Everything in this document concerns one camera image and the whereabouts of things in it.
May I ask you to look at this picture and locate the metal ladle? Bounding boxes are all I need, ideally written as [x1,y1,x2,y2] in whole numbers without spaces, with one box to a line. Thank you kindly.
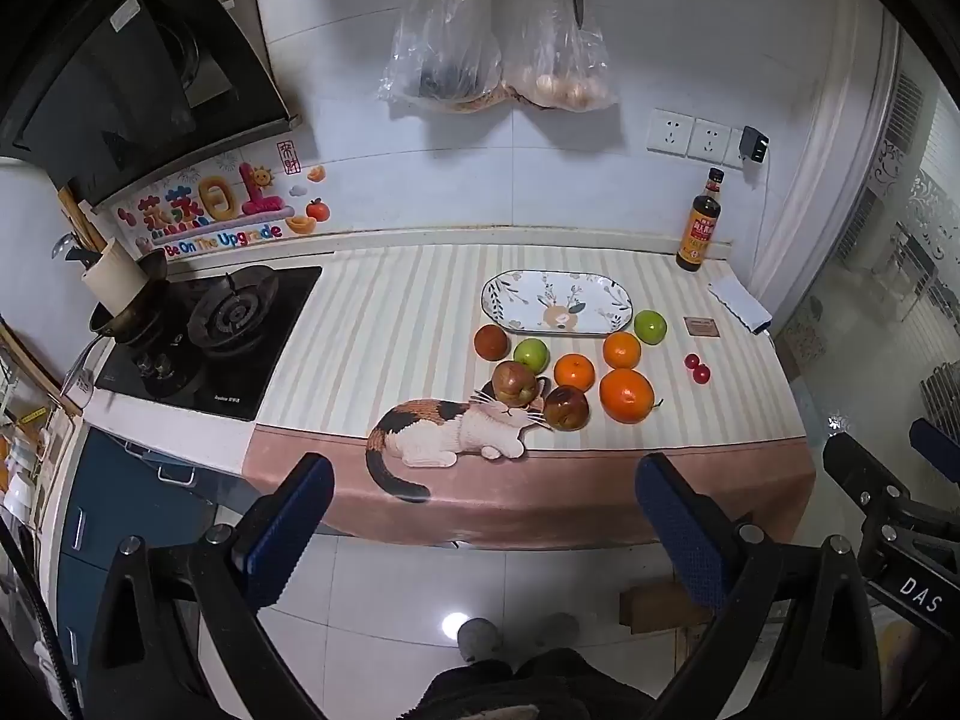
[60,331,113,402]

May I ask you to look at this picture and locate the clear plastic bag dark contents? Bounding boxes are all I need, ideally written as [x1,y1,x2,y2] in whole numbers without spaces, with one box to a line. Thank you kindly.
[377,0,502,112]

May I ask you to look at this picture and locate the round brown fruit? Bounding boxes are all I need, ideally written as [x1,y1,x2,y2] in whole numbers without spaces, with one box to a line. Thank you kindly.
[473,324,511,361]

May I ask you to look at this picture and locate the blue kitchen cabinet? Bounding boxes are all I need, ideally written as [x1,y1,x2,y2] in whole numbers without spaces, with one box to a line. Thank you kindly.
[56,427,248,691]

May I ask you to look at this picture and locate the small orange mandarin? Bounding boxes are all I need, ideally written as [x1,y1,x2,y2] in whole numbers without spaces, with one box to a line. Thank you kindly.
[553,353,596,392]

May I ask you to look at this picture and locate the floral ceramic plate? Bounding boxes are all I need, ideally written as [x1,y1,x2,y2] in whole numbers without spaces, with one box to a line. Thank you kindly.
[481,270,635,337]

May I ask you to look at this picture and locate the dark sauce bottle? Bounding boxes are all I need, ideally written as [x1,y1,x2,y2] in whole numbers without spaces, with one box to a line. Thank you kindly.
[676,168,726,272]

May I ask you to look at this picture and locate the colourful wall sticker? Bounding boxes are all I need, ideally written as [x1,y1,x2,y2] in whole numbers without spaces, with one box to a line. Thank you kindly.
[116,139,331,263]

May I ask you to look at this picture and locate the dark red-brown apple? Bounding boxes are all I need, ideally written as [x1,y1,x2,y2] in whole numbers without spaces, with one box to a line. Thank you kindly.
[544,385,591,433]

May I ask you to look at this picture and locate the red and yellow apple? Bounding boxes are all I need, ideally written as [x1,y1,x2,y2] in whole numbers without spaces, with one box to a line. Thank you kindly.
[492,360,539,406]

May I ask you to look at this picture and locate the person's dark trouser legs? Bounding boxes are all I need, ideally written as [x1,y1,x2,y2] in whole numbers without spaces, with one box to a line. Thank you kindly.
[409,649,668,720]

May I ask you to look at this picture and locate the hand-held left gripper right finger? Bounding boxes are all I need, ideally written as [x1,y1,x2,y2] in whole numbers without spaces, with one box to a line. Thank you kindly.
[635,452,912,720]

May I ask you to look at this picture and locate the dark metal wok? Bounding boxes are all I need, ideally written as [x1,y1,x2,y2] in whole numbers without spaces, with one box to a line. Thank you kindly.
[90,249,170,346]

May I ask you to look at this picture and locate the white utensil holder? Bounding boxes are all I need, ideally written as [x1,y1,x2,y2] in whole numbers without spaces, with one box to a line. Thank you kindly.
[81,238,151,314]

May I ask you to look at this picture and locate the medium orange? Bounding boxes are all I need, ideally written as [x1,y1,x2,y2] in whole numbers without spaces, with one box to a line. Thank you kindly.
[603,331,644,370]

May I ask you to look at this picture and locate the grey slipper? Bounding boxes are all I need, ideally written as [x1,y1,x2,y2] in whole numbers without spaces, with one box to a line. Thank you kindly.
[534,613,580,653]
[457,617,500,665]

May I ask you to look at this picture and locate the clear plastic bag with eggs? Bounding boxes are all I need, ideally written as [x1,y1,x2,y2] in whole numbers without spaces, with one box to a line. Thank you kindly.
[495,0,620,112]

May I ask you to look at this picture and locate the black gas stove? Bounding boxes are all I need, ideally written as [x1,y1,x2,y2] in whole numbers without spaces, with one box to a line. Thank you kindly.
[94,264,323,422]

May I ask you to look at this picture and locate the large orange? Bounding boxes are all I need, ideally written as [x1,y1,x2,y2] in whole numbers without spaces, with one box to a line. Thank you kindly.
[599,367,656,425]

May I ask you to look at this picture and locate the white wall socket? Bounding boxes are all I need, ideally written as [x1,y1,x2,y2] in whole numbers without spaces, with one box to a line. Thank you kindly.
[688,118,732,164]
[647,109,695,158]

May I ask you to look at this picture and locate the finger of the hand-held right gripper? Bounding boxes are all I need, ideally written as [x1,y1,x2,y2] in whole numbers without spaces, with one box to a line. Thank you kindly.
[909,418,960,485]
[822,431,913,512]

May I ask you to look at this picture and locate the cardboard box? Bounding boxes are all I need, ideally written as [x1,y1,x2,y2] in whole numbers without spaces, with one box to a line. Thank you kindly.
[619,581,713,635]

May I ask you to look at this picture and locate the black range hood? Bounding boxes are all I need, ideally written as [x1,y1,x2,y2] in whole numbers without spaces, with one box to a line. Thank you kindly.
[0,0,301,205]

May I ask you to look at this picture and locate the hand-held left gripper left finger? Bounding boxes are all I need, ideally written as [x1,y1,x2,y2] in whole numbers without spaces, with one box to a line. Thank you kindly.
[88,452,336,720]

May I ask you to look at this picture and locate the striped cat-print table mat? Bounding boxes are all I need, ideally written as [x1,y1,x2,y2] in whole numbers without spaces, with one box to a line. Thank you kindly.
[241,244,817,550]

